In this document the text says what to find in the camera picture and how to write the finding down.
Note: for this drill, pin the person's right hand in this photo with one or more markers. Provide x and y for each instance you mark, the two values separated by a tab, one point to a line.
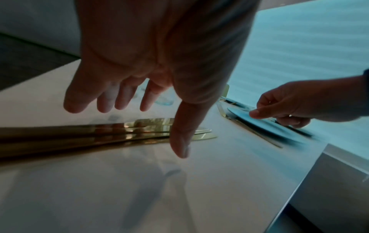
311	100

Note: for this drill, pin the person's left hand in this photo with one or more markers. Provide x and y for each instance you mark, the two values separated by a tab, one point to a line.
158	34

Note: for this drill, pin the white window blind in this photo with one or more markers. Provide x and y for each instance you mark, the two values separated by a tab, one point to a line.
302	45

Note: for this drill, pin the white window sill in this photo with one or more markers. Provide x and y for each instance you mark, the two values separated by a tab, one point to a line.
346	157

